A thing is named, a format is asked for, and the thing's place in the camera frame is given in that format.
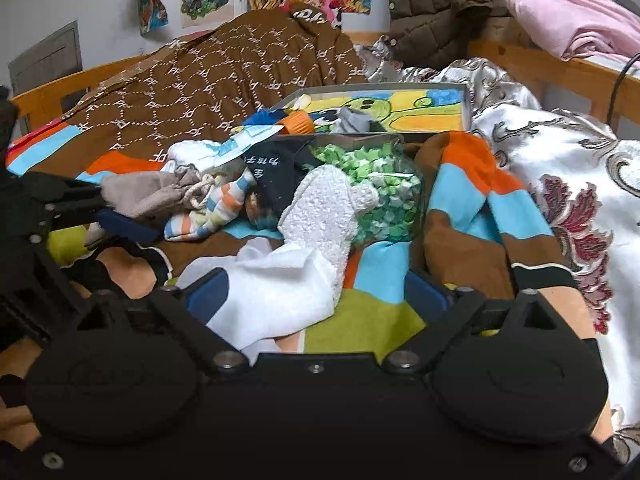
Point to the white fluffy sock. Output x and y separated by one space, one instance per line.
320 210

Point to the white floral satin quilt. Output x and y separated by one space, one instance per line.
575 160

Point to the grey-brown sock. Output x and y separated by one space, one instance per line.
145 195

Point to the white cloth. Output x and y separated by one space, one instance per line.
280 290

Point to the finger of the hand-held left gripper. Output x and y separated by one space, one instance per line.
65 195
125 227

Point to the grey sock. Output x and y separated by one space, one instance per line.
352 121

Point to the brown puffer jacket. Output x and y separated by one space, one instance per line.
430 10

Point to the wooden bed rail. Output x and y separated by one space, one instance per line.
550 72

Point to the green patterned bag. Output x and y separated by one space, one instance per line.
390 195

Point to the brown patterned blanket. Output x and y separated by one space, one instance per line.
200 85

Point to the colourful striped blanket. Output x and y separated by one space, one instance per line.
465 220

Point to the blue white mask packet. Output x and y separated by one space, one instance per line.
245 142

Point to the black sock with white print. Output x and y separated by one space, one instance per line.
275 170

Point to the blue plastic bag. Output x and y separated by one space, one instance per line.
260 117

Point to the pink blanket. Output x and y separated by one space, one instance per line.
560 15

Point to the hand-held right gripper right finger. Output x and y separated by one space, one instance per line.
425 292

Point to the pastel striped sock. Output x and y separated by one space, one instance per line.
220 205

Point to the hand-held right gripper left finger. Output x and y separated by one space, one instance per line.
210 292

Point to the torn colourful paper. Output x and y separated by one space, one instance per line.
145 2

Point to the orange ridged packet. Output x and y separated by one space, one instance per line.
300 122

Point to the grey door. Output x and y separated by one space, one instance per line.
45 60

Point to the grey box with cartoon painting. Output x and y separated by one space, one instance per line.
415 110

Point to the wooden bed frame board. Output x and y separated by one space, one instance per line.
60 87

